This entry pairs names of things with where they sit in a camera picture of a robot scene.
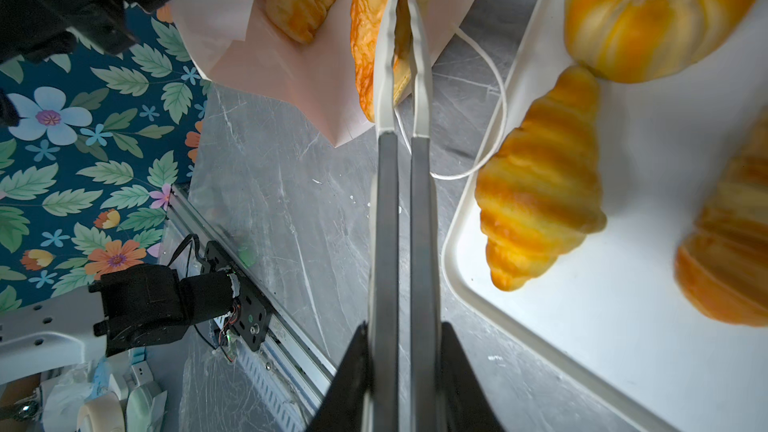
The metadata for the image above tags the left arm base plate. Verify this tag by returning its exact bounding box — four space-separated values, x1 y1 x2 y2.
204 240 276 352

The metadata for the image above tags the orange fake pretzel bread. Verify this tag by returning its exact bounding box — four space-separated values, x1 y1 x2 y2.
350 0 430 121

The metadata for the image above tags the white rectangular tray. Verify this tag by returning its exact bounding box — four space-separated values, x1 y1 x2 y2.
443 0 767 431

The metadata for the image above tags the left circuit board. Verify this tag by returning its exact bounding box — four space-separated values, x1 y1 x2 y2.
212 318 239 364

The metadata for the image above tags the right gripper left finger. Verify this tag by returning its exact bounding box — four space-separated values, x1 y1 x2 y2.
367 0 399 431

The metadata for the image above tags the ring shaped fake bread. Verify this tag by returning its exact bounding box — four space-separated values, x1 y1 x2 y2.
564 0 756 83

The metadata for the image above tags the red white paper bag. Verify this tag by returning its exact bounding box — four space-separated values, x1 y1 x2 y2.
171 0 474 146

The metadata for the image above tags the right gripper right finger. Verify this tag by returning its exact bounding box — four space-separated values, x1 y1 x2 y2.
408 0 442 431

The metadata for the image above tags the white tape roll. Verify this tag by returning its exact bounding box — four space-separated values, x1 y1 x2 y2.
76 392 126 432

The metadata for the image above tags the fake croissant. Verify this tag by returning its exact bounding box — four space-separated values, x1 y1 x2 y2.
475 65 607 291

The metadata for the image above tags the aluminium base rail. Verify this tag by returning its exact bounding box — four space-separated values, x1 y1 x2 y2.
162 186 335 431

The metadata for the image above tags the long ridged fake bread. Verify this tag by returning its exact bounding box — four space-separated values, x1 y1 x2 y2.
674 110 767 327

